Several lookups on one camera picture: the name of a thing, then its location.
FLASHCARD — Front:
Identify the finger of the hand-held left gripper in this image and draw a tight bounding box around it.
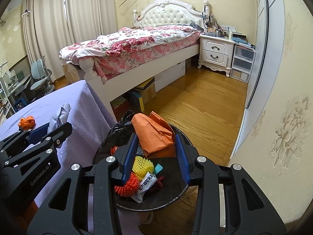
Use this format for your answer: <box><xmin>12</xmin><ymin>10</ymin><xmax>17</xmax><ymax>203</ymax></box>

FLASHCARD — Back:
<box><xmin>0</xmin><ymin>124</ymin><xmax>51</xmax><ymax>159</ymax></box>
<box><xmin>0</xmin><ymin>122</ymin><xmax>73</xmax><ymax>170</ymax></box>

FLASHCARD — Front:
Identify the light blue desk chair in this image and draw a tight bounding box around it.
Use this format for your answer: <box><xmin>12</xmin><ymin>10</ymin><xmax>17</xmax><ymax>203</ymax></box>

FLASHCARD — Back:
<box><xmin>30</xmin><ymin>56</ymin><xmax>56</xmax><ymax>96</ymax></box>

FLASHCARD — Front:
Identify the blue stool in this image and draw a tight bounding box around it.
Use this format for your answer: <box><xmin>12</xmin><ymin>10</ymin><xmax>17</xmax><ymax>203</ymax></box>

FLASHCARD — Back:
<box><xmin>15</xmin><ymin>98</ymin><xmax>28</xmax><ymax>111</ymax></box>

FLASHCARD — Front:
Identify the purple tablecloth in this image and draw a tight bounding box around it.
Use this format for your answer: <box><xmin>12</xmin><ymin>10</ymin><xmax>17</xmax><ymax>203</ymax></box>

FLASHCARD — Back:
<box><xmin>0</xmin><ymin>80</ymin><xmax>118</xmax><ymax>235</ymax></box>

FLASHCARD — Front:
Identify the cluttered desk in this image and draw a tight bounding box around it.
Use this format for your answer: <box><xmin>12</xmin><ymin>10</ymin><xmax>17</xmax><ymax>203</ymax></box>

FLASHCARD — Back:
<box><xmin>0</xmin><ymin>69</ymin><xmax>33</xmax><ymax>118</ymax></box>

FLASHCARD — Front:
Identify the yellow foam net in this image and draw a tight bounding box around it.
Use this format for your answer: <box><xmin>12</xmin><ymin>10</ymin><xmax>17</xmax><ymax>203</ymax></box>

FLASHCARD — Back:
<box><xmin>132</xmin><ymin>156</ymin><xmax>154</xmax><ymax>176</ymax></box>

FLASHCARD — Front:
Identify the black bag lined trash bin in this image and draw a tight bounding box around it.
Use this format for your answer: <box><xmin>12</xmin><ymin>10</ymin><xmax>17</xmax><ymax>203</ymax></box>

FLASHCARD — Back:
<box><xmin>94</xmin><ymin>110</ymin><xmax>200</xmax><ymax>212</ymax></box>

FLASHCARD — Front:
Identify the orange crumpled plastic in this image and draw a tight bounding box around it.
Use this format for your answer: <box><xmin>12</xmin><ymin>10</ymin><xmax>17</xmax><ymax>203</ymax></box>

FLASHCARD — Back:
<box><xmin>18</xmin><ymin>116</ymin><xmax>36</xmax><ymax>131</ymax></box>

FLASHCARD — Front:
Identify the grey paper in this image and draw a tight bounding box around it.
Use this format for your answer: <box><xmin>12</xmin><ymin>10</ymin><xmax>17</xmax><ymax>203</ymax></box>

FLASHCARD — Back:
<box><xmin>48</xmin><ymin>103</ymin><xmax>71</xmax><ymax>131</ymax></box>

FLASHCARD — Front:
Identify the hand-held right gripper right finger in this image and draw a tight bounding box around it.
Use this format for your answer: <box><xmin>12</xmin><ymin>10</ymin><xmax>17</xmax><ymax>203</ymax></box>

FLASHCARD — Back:
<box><xmin>175</xmin><ymin>134</ymin><xmax>285</xmax><ymax>235</ymax></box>

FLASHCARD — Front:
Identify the white printed plastic packet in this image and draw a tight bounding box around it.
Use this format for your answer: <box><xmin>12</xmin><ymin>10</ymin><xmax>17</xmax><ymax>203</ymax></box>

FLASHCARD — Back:
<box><xmin>130</xmin><ymin>171</ymin><xmax>157</xmax><ymax>203</ymax></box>

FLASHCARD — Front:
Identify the pink floral bed sheet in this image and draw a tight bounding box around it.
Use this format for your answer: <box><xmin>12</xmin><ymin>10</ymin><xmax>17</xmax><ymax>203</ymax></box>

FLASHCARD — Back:
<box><xmin>94</xmin><ymin>38</ymin><xmax>200</xmax><ymax>77</ymax></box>

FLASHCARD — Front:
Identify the clear plastic drawer unit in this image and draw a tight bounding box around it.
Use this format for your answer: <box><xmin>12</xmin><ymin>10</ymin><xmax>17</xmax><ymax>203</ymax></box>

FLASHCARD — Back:
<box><xmin>230</xmin><ymin>44</ymin><xmax>256</xmax><ymax>83</ymax></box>

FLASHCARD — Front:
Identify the grey sliding wardrobe door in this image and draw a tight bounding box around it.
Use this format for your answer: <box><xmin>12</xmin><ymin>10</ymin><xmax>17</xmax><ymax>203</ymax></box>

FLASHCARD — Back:
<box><xmin>245</xmin><ymin>0</ymin><xmax>286</xmax><ymax>110</ymax></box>

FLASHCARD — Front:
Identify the large orange foam net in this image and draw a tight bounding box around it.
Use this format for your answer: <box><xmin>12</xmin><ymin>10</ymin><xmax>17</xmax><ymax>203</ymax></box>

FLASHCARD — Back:
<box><xmin>114</xmin><ymin>172</ymin><xmax>140</xmax><ymax>197</ymax></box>

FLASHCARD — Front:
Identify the pile of small toiletries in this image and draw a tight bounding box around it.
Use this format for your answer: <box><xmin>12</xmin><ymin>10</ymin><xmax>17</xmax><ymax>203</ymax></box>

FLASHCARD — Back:
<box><xmin>204</xmin><ymin>17</ymin><xmax>233</xmax><ymax>39</ymax></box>

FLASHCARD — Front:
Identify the cardboard box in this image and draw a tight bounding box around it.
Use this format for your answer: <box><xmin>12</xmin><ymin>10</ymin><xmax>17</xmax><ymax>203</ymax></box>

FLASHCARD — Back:
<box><xmin>133</xmin><ymin>77</ymin><xmax>157</xmax><ymax>112</ymax></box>

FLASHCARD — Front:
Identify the white tufted bed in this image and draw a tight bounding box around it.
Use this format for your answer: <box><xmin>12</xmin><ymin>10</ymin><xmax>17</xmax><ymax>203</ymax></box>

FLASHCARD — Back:
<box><xmin>59</xmin><ymin>0</ymin><xmax>209</xmax><ymax>108</ymax></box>

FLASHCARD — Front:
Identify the white nightstand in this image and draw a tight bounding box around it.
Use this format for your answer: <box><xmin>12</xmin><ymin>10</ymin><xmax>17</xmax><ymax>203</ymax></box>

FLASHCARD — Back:
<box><xmin>198</xmin><ymin>34</ymin><xmax>236</xmax><ymax>78</ymax></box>

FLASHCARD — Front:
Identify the pink floral quilt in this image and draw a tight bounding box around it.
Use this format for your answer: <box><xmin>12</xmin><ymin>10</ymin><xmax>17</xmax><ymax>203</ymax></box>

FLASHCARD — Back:
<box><xmin>59</xmin><ymin>26</ymin><xmax>205</xmax><ymax>64</ymax></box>

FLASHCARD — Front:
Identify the beige curtain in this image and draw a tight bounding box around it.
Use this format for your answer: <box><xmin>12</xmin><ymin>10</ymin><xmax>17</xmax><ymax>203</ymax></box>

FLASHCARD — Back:
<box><xmin>65</xmin><ymin>0</ymin><xmax>117</xmax><ymax>47</ymax></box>
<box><xmin>22</xmin><ymin>0</ymin><xmax>72</xmax><ymax>82</ymax></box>

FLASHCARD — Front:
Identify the dark red mesh net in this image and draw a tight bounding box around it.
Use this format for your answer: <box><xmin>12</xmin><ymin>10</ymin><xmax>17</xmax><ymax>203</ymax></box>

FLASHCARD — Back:
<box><xmin>154</xmin><ymin>175</ymin><xmax>165</xmax><ymax>189</ymax></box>

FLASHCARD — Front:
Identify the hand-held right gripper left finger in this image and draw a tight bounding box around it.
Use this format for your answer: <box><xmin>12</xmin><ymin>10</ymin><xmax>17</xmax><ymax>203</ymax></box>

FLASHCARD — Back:
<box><xmin>27</xmin><ymin>133</ymin><xmax>139</xmax><ymax>235</ymax></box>

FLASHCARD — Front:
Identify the white storage box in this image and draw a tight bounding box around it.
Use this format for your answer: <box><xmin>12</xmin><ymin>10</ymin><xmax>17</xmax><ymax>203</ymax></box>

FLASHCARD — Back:
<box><xmin>155</xmin><ymin>60</ymin><xmax>186</xmax><ymax>92</ymax></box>

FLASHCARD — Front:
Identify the stack of books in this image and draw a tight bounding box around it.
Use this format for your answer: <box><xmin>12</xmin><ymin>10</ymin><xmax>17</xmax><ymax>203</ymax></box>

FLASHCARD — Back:
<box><xmin>231</xmin><ymin>32</ymin><xmax>256</xmax><ymax>50</ymax></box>

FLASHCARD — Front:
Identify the orange paper bag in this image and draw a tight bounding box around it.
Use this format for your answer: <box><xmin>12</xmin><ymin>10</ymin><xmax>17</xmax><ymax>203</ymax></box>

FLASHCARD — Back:
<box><xmin>131</xmin><ymin>111</ymin><xmax>176</xmax><ymax>158</ymax></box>

